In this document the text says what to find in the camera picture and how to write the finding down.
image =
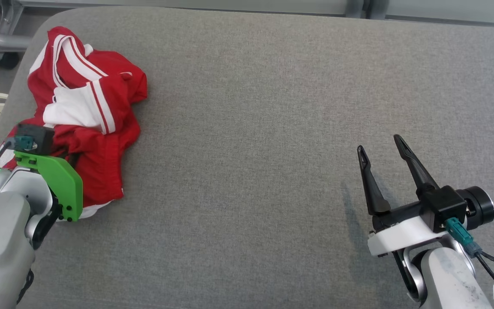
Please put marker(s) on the grey metal trolley frame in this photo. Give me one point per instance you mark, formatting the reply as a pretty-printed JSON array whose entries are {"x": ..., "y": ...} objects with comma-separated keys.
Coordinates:
[{"x": 2, "y": 40}]

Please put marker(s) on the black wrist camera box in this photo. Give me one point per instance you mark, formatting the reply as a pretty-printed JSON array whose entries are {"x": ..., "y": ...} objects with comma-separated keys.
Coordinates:
[
  {"x": 39, "y": 134},
  {"x": 442, "y": 206}
]

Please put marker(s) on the red shorts with white stripes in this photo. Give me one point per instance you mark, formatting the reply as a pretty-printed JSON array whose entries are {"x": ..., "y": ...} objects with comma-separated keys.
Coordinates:
[{"x": 101, "y": 167}]

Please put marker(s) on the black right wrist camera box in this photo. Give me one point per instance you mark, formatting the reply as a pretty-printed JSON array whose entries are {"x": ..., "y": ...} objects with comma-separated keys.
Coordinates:
[{"x": 442, "y": 206}]

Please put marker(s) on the black caster wheel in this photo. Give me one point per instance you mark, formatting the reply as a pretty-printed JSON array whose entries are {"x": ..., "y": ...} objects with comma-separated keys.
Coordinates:
[{"x": 4, "y": 60}]

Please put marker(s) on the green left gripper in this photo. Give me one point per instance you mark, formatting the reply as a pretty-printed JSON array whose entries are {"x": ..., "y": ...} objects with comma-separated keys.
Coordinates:
[{"x": 69, "y": 184}]

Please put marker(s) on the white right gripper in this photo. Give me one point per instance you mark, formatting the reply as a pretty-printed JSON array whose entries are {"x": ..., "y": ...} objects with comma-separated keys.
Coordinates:
[{"x": 397, "y": 236}]

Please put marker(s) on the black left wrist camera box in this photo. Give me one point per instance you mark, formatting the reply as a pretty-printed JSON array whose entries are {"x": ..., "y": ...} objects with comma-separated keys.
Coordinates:
[{"x": 39, "y": 134}]

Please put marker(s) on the grey partition post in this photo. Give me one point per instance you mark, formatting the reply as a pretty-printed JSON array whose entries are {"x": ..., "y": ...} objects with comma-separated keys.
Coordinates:
[{"x": 365, "y": 7}]

